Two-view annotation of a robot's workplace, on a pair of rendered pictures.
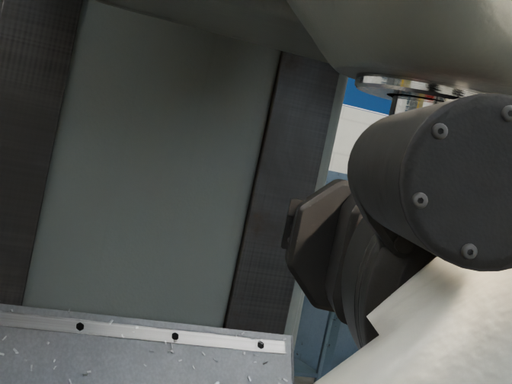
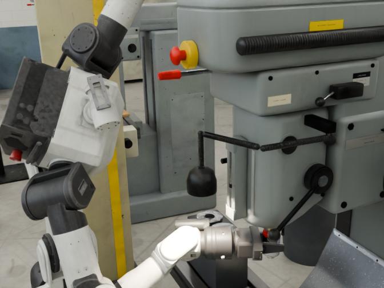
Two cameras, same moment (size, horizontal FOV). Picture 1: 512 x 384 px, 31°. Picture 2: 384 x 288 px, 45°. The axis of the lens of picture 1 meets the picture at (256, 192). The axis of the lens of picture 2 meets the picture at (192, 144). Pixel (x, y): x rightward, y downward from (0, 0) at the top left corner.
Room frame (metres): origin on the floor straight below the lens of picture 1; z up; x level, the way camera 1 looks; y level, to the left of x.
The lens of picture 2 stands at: (0.27, -1.19, 1.90)
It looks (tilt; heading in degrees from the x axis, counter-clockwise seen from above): 19 degrees down; 92
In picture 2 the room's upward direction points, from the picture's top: 2 degrees counter-clockwise
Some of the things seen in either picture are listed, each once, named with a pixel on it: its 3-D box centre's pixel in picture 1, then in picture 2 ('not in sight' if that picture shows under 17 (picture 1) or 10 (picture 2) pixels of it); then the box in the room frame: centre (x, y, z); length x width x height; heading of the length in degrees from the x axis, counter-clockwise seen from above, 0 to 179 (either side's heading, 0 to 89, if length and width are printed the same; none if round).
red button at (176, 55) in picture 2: not in sight; (178, 55); (0.21, -0.19, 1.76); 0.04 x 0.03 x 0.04; 116
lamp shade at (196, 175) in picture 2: not in sight; (201, 178); (0.25, -0.17, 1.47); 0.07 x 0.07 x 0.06
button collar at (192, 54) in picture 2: not in sight; (188, 54); (0.23, -0.18, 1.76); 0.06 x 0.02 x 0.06; 116
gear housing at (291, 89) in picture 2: not in sight; (291, 78); (0.48, -0.06, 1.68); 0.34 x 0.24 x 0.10; 26
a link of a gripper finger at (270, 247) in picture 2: not in sight; (272, 248); (0.44, -0.11, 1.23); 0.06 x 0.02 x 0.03; 1
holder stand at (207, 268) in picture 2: not in sight; (216, 248); (0.30, 0.20, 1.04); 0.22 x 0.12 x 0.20; 115
